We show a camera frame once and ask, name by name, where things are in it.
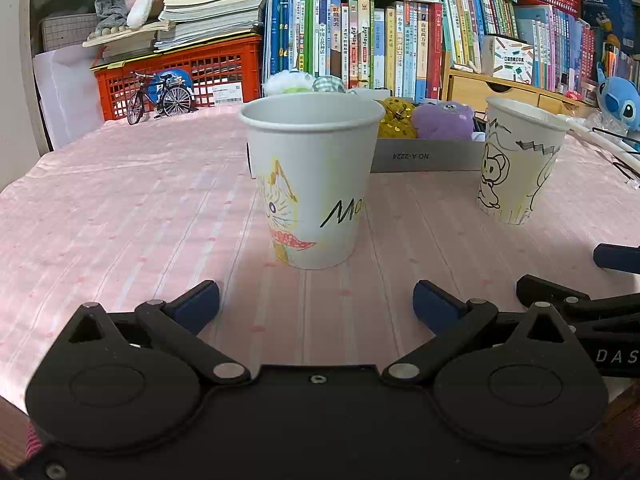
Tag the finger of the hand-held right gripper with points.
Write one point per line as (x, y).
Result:
(550, 294)
(617, 258)

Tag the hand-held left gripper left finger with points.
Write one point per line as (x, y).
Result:
(200, 305)

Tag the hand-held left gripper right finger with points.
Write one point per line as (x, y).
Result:
(435, 307)

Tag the grey cardboard box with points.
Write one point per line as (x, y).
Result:
(425, 157)

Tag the purple plush toy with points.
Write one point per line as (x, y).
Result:
(440, 122)

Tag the white fluffy plush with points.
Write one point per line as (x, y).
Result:
(285, 81)

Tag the green checked scrunchie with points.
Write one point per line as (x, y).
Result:
(327, 84)

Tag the pink tablecloth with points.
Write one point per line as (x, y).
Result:
(150, 210)

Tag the paper cup with mouse drawing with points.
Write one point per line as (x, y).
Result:
(520, 175)

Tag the white plastic tube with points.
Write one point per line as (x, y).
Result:
(590, 132)

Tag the blue cartoon plush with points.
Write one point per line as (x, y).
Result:
(617, 100)

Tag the paper cup with cat drawing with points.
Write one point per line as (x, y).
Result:
(310, 170)

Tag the miniature black bicycle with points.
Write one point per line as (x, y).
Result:
(176, 101)

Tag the wooden desk organizer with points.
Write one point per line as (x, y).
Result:
(465, 92)

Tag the white printed card box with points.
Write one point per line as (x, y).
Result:
(515, 60)

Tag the blue round hand fan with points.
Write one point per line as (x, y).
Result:
(167, 80)

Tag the red plastic crate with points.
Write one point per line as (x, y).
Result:
(220, 67)

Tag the small white wrapped pieces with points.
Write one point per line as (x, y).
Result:
(470, 66)

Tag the dark blue printed box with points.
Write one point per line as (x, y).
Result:
(607, 10)

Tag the row of large picture books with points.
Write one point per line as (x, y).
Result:
(350, 40)

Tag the stack of worn books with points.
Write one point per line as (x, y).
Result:
(210, 15)

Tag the grey gridded board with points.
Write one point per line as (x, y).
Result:
(65, 32)

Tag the grey plush toy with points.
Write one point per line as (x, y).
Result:
(110, 7)

